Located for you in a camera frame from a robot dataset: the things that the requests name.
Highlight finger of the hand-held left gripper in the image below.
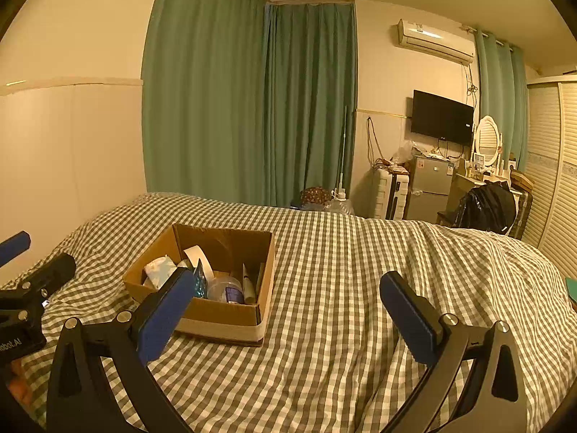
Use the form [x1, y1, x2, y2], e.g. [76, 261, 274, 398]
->
[0, 253, 76, 310]
[0, 231, 31, 266]

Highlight person's left hand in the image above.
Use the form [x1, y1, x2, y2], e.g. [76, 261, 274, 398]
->
[4, 357, 37, 413]

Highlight brown box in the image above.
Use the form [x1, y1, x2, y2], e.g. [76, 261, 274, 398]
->
[509, 170, 535, 192]

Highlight white tissue packet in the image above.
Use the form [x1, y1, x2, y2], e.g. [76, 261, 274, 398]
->
[143, 256, 177, 290]

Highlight hanging wall cables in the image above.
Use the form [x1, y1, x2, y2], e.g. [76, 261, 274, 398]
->
[366, 116, 384, 167]

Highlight black bag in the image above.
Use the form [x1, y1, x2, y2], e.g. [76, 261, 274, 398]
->
[453, 183, 517, 235]

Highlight black wall television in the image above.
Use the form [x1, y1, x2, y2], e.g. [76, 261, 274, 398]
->
[411, 90, 475, 146]

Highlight silver fridge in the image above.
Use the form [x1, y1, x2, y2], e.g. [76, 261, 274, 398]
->
[406, 156, 454, 224]

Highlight green medicine box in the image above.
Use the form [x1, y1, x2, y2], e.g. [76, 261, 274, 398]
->
[191, 265, 209, 299]

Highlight clear water bottle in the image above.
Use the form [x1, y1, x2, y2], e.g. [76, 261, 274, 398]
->
[327, 189, 354, 215]

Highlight white air conditioner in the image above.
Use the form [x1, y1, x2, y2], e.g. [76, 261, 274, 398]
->
[397, 19, 476, 64]

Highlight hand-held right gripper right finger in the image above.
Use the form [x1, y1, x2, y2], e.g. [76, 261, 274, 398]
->
[379, 271, 528, 433]

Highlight white oval mirror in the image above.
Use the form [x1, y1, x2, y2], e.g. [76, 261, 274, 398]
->
[473, 116, 503, 163]

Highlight cardboard box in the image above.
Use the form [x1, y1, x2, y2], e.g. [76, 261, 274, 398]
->
[123, 222, 277, 348]

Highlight white tube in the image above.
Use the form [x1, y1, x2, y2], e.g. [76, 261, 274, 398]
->
[242, 263, 259, 304]

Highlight cream louvered wardrobe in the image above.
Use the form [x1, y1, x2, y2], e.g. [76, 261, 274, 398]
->
[523, 74, 577, 280]

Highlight white tape roll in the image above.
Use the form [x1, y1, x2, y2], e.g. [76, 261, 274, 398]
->
[182, 244, 215, 299]

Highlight brown patterned bag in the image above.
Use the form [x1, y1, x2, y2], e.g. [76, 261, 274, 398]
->
[300, 186, 332, 210]

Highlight dark checkered suitcase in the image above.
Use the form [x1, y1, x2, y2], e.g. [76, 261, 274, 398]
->
[509, 189, 535, 240]

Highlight white suitcase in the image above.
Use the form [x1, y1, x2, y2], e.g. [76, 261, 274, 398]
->
[373, 169, 411, 221]

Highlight cream dressing table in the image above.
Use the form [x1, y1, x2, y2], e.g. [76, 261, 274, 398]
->
[453, 171, 512, 194]

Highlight clear plastic bag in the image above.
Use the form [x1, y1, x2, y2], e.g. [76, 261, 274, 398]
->
[392, 141, 422, 165]

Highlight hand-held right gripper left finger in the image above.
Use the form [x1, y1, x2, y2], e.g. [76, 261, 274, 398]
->
[46, 267, 195, 433]

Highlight white pole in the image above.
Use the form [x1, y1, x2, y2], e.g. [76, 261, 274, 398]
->
[339, 106, 349, 194]

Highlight green curtain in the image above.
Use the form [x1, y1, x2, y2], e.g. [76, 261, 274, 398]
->
[142, 0, 271, 206]
[474, 31, 530, 170]
[264, 2, 359, 208]

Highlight clear plastic container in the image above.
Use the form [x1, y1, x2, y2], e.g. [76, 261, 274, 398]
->
[206, 274, 245, 304]

